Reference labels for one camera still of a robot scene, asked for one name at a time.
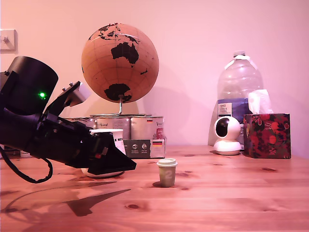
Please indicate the white printed mug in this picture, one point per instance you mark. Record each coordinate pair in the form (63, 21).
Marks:
(119, 136)

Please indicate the tin can with flag label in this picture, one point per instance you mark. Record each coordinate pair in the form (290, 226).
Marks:
(144, 128)

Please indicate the cork globe on metal stand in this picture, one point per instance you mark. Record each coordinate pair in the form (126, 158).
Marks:
(120, 62)

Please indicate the large clear water bottle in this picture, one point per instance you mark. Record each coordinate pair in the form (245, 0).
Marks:
(239, 79)

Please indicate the floral tissue box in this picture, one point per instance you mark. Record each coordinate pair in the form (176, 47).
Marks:
(266, 136)

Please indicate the white tissue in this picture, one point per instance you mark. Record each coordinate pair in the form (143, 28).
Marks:
(259, 101)

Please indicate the grey camera box on bracket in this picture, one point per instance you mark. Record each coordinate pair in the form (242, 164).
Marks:
(78, 95)

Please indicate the white wall switch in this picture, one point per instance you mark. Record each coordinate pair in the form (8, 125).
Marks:
(9, 41)

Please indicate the small white round camera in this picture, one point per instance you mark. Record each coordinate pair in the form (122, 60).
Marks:
(227, 140)

